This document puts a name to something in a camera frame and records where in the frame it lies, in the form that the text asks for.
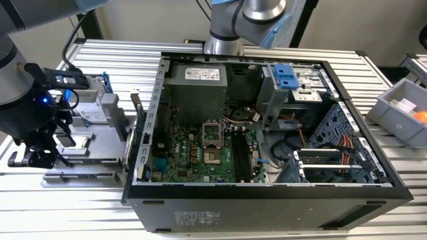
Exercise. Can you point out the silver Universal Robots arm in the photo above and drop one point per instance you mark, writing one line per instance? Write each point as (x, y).
(16, 82)

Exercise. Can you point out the graphics card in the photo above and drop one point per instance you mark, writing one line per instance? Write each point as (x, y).
(141, 117)

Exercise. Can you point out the grey parts rack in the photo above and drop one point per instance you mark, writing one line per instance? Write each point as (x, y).
(100, 150)

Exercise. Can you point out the blue drive latch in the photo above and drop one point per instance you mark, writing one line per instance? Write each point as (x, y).
(282, 75)

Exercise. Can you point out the orange ball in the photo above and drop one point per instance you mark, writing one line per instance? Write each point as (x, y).
(420, 117)

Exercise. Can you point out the black camera bracket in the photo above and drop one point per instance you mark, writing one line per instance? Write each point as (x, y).
(66, 75)

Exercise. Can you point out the small aluminium slat table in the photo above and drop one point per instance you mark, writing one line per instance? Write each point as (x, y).
(415, 65)

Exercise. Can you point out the silver CPU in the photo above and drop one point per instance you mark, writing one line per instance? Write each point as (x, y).
(81, 142)

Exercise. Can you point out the green motherboard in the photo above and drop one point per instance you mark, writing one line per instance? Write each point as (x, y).
(216, 172)

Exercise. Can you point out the seated person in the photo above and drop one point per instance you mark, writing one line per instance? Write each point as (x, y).
(421, 37)

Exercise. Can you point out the metal disk bay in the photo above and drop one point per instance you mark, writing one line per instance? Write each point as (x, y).
(286, 170)

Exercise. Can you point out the round black speaker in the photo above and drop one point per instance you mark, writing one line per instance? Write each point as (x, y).
(241, 113)

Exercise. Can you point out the black PC case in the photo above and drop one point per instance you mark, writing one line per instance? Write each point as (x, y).
(266, 212)

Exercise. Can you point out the black frame post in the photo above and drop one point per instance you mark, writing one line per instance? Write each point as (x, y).
(304, 20)
(93, 30)

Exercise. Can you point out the grey power supply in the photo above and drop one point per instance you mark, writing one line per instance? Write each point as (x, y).
(196, 100)

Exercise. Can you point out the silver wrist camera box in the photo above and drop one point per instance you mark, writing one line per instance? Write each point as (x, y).
(88, 93)

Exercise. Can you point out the grey plastic bin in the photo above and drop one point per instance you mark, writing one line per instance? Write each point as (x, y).
(396, 125)

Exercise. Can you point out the hard disk in blue carrier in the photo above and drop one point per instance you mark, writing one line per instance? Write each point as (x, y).
(90, 115)

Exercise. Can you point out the white box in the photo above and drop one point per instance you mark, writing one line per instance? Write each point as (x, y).
(404, 105)

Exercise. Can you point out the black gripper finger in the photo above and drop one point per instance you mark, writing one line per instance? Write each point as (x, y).
(40, 157)
(64, 141)

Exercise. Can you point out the small yellow black connector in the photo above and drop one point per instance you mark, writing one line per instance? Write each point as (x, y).
(188, 41)

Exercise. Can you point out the CPU socket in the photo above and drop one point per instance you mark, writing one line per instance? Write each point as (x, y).
(213, 156)

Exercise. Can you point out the silver optical drive cage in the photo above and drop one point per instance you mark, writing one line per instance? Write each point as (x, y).
(273, 105)

